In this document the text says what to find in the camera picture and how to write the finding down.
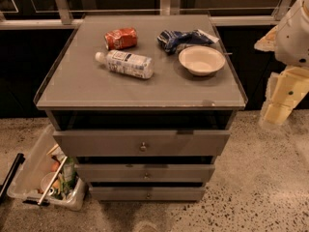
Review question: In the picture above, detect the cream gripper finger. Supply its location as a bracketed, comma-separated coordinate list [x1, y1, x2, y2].
[260, 66, 309, 126]
[254, 26, 278, 52]

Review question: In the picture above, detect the clear plastic water bottle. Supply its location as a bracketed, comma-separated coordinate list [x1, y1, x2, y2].
[95, 50, 154, 79]

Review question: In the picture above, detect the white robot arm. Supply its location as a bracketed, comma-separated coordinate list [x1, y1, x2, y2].
[254, 0, 309, 127]

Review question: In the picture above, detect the grey bottom drawer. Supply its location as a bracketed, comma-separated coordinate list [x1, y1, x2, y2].
[89, 187, 205, 201]

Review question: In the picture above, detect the metal railing frame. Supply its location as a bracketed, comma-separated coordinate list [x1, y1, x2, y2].
[0, 0, 296, 30]

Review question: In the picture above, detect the grey middle drawer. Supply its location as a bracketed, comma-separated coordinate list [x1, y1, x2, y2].
[75, 164, 214, 183]

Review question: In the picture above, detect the grey top drawer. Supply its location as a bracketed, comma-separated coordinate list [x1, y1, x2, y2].
[53, 130, 230, 157]

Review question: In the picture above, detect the clear plastic storage bin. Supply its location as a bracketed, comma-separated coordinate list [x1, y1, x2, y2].
[7, 126, 86, 211]

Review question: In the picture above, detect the green packet in bin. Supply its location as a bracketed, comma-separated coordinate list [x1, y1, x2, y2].
[59, 158, 76, 196]

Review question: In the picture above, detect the blue crumpled snack bag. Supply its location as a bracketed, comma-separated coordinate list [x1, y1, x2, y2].
[157, 29, 219, 54]

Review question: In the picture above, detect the crushed red soda can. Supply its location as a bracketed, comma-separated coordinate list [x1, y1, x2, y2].
[104, 27, 137, 50]

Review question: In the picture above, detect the grey drawer cabinet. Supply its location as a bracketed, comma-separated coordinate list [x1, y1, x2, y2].
[35, 15, 247, 190]

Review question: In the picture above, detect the black bar on floor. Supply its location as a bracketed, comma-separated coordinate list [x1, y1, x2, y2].
[0, 153, 25, 204]

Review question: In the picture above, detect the white paper bowl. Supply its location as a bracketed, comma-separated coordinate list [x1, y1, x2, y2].
[179, 46, 226, 76]

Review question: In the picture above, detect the grey drawer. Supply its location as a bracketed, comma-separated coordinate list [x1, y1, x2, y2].
[53, 130, 230, 157]
[89, 187, 205, 201]
[75, 164, 214, 183]

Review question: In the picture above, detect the orange fruit in bin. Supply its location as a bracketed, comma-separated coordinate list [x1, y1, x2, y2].
[51, 161, 60, 172]

